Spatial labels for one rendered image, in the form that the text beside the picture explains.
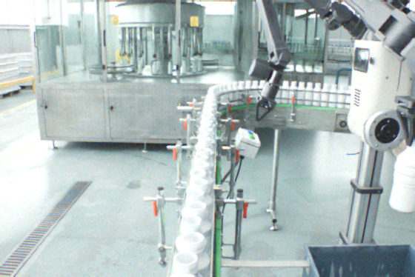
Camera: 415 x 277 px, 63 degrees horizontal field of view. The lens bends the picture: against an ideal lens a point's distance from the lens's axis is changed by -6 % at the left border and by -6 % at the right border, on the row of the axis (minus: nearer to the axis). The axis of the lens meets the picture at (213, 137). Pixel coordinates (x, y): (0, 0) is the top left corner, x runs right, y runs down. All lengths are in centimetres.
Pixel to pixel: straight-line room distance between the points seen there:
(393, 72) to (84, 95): 396
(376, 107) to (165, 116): 346
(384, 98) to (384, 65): 12
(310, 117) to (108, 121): 277
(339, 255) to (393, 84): 62
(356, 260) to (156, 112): 372
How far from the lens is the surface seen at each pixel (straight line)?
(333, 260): 107
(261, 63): 134
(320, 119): 274
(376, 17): 80
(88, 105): 473
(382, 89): 133
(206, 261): 64
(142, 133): 463
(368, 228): 158
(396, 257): 114
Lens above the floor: 149
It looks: 16 degrees down
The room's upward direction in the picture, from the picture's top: 1 degrees clockwise
